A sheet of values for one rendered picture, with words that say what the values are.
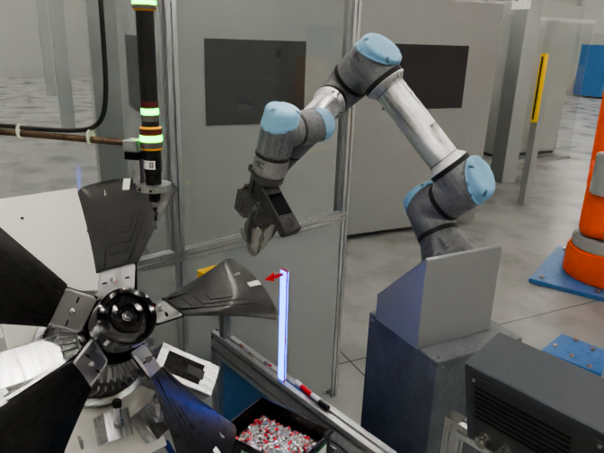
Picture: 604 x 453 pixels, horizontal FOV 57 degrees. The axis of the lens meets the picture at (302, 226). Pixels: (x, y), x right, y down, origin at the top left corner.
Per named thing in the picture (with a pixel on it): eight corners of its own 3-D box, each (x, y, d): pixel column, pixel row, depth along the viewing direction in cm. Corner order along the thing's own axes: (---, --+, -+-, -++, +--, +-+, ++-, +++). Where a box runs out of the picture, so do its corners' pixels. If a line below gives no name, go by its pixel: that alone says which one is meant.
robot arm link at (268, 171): (297, 162, 119) (265, 165, 114) (291, 181, 122) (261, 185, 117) (276, 146, 124) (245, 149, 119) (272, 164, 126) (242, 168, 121)
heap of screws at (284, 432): (226, 452, 133) (226, 439, 132) (263, 421, 144) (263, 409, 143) (292, 489, 123) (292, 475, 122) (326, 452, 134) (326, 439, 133)
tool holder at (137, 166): (119, 190, 111) (116, 142, 108) (137, 182, 118) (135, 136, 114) (161, 195, 109) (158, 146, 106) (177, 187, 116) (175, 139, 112)
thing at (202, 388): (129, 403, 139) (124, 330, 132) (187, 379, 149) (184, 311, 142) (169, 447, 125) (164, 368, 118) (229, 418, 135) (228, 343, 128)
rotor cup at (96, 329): (88, 376, 114) (104, 361, 104) (66, 309, 117) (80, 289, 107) (154, 352, 123) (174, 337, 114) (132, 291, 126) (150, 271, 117)
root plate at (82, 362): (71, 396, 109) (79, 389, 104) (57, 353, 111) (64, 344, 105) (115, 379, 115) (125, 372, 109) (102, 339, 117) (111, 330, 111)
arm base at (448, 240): (457, 270, 162) (444, 239, 166) (488, 248, 150) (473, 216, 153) (414, 279, 156) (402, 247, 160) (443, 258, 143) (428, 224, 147)
